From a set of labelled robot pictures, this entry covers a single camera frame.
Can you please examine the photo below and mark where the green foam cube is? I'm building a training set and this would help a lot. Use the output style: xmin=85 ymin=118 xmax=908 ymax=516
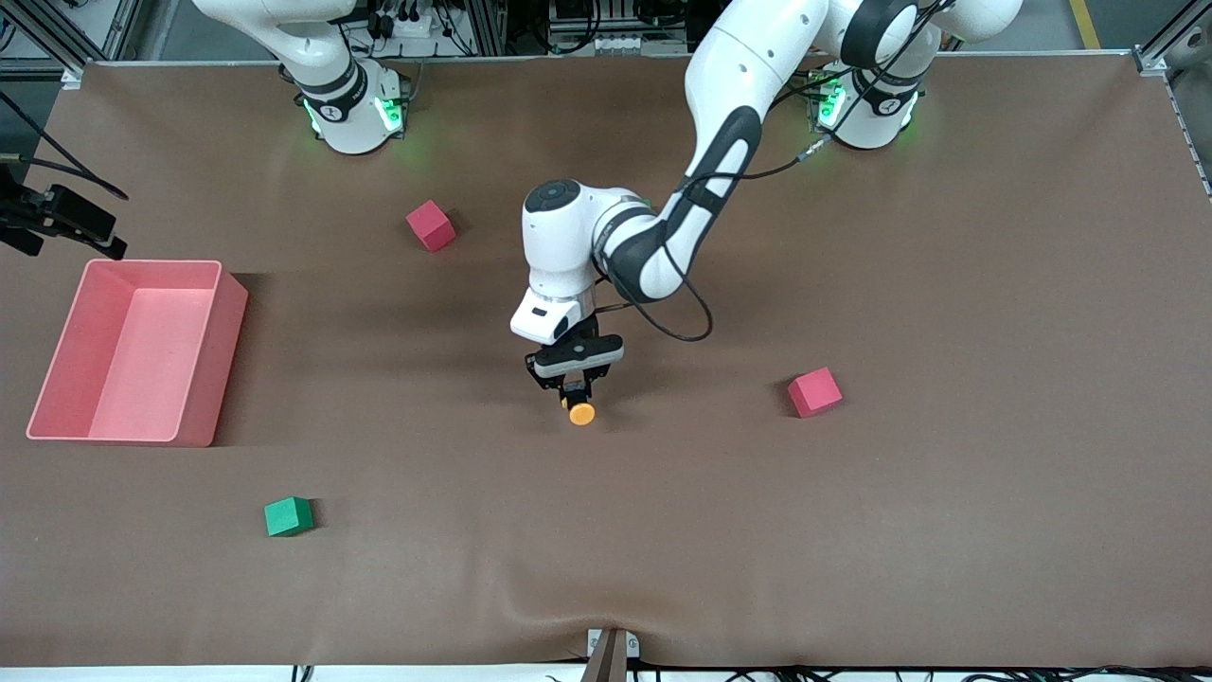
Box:
xmin=263 ymin=495 xmax=315 ymax=539

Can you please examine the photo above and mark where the brown table mat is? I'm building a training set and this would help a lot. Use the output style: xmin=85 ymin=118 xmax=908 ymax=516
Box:
xmin=0 ymin=54 xmax=1212 ymax=670

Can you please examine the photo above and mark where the pink plastic bin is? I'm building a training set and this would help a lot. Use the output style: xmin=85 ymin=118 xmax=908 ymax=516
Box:
xmin=26 ymin=259 xmax=250 ymax=448

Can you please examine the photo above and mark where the metal table clamp bracket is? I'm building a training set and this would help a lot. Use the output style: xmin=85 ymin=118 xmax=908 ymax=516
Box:
xmin=586 ymin=628 xmax=642 ymax=660

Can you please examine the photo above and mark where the brown bar under clamp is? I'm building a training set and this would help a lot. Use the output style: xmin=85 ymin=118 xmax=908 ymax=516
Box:
xmin=579 ymin=629 xmax=630 ymax=682

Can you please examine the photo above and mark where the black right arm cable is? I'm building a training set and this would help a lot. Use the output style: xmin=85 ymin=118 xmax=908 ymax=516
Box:
xmin=0 ymin=90 xmax=131 ymax=202

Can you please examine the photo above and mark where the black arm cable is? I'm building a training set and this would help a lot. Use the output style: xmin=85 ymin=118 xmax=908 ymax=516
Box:
xmin=0 ymin=90 xmax=131 ymax=202
xmin=592 ymin=0 xmax=948 ymax=344

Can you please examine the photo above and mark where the white power strip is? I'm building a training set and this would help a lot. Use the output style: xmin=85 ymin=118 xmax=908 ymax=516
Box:
xmin=377 ymin=8 xmax=448 ymax=41

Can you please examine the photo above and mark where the aluminium frame profile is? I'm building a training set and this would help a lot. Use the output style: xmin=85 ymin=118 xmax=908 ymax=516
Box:
xmin=14 ymin=0 xmax=88 ymax=91
xmin=95 ymin=0 xmax=145 ymax=61
xmin=1133 ymin=0 xmax=1212 ymax=77
xmin=464 ymin=0 xmax=508 ymax=56

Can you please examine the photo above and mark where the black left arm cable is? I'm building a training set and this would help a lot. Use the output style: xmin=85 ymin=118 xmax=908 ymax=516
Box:
xmin=592 ymin=0 xmax=948 ymax=344

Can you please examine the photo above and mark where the red foam cube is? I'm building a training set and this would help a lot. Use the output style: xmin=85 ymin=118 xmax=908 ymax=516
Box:
xmin=405 ymin=199 xmax=458 ymax=254
xmin=787 ymin=367 xmax=845 ymax=420

